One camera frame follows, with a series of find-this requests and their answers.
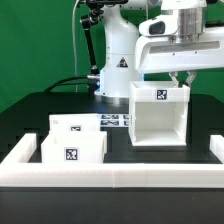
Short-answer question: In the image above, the white drawer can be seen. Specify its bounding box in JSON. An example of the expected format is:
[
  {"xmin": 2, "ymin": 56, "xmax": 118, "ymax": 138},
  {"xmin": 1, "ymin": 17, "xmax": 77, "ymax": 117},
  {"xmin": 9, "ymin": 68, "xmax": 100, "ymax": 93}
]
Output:
[
  {"xmin": 41, "ymin": 131, "xmax": 107, "ymax": 164},
  {"xmin": 49, "ymin": 114, "xmax": 100, "ymax": 132}
]

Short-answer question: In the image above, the white drawer cabinet box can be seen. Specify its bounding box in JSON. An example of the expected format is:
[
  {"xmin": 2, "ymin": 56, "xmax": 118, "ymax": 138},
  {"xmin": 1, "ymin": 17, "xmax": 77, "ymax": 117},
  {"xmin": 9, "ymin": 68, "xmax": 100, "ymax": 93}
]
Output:
[{"xmin": 128, "ymin": 81, "xmax": 190, "ymax": 146}]

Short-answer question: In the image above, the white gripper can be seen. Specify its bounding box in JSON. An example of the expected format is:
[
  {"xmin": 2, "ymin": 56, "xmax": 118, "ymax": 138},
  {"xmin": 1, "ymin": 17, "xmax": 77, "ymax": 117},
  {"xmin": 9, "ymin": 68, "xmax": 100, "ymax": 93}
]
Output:
[{"xmin": 135, "ymin": 8, "xmax": 224, "ymax": 88}]

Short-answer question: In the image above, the black cable bundle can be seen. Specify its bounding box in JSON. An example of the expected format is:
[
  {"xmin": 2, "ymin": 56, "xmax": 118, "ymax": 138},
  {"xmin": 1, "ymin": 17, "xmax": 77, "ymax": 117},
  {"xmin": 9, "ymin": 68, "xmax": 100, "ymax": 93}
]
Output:
[{"xmin": 43, "ymin": 75, "xmax": 100, "ymax": 94}]

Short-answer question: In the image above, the white thin cable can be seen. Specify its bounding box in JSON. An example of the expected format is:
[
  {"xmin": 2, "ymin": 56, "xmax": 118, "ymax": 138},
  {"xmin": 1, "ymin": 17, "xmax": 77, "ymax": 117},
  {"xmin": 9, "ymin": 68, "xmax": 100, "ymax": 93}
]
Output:
[{"xmin": 71, "ymin": 0, "xmax": 82, "ymax": 94}]

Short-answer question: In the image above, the white fence wall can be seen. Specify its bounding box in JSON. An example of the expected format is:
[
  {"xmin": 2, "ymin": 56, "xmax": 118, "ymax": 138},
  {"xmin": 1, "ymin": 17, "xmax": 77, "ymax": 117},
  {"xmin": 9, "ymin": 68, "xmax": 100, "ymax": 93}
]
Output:
[{"xmin": 0, "ymin": 133, "xmax": 224, "ymax": 188}]

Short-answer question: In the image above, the white front drawer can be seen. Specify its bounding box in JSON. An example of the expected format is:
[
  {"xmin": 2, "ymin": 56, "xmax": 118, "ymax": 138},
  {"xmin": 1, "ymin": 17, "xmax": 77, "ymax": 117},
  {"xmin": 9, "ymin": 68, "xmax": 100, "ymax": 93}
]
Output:
[{"xmin": 41, "ymin": 131, "xmax": 107, "ymax": 164}]

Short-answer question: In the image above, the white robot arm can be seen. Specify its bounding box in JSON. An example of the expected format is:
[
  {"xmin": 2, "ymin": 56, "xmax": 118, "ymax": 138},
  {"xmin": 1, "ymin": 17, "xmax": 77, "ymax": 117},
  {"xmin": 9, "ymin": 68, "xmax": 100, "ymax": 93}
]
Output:
[{"xmin": 86, "ymin": 0, "xmax": 224, "ymax": 103}]

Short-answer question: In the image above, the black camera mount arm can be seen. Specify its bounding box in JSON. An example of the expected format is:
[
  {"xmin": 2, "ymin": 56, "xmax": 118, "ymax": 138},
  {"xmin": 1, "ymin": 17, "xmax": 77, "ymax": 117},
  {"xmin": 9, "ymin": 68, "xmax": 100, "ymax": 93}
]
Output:
[{"xmin": 80, "ymin": 0, "xmax": 128, "ymax": 90}]

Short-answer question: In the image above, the marker tag sheet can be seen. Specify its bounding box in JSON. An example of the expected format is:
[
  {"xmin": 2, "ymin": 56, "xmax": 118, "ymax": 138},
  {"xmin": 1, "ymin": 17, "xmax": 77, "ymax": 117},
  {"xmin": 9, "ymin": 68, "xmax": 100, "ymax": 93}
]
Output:
[{"xmin": 98, "ymin": 114, "xmax": 129, "ymax": 127}]

